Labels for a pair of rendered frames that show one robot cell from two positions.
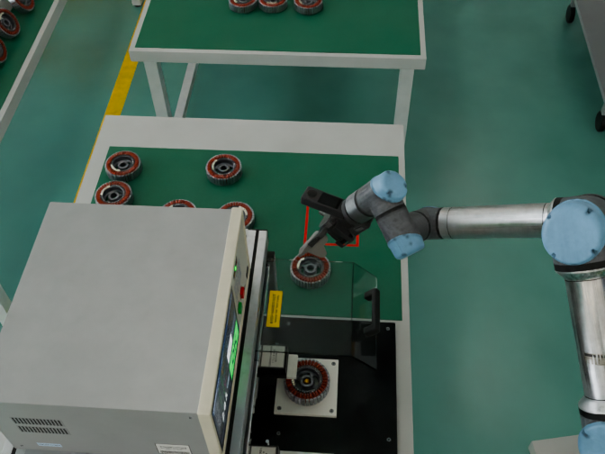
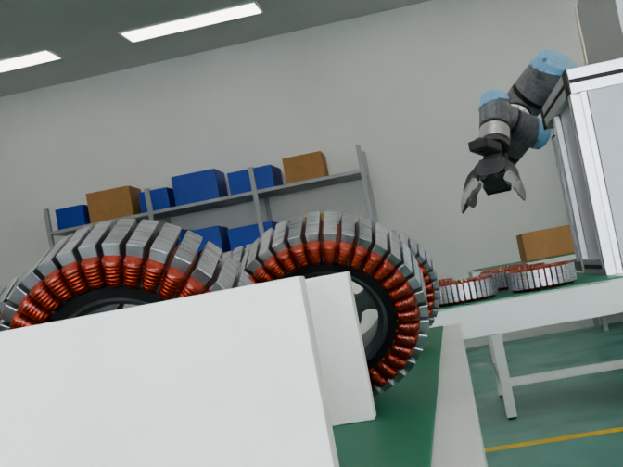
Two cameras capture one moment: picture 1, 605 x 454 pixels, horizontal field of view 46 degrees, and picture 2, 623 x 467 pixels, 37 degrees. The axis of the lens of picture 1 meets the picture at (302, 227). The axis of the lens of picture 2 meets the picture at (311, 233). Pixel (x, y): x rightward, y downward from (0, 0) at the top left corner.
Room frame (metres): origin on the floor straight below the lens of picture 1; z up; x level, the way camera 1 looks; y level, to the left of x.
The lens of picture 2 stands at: (1.47, 2.14, 0.82)
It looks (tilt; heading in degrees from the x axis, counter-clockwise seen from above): 3 degrees up; 273
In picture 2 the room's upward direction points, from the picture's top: 10 degrees counter-clockwise
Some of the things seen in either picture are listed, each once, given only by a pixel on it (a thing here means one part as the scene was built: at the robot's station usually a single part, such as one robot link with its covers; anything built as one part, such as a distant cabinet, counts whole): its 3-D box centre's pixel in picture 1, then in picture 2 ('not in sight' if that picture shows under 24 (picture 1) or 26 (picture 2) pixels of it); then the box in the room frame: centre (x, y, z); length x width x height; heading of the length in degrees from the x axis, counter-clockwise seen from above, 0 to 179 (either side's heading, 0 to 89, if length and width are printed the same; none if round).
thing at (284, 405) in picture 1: (307, 386); not in sight; (0.80, 0.00, 0.78); 0.15 x 0.15 x 0.01; 85
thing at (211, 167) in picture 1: (223, 169); not in sight; (1.55, 0.24, 0.77); 0.11 x 0.11 x 0.04
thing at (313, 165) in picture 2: not in sight; (306, 170); (1.84, -6.39, 1.90); 0.40 x 0.36 x 0.24; 86
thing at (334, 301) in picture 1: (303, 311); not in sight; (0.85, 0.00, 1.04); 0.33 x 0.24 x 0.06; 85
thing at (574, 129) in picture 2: not in sight; (584, 189); (1.04, 0.38, 0.91); 0.28 x 0.03 x 0.32; 85
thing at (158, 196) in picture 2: not in sight; (160, 201); (3.26, -6.51, 1.88); 0.42 x 0.28 x 0.20; 85
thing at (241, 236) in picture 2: not in sight; (256, 236); (2.41, -6.43, 1.38); 0.42 x 0.42 x 0.20; 83
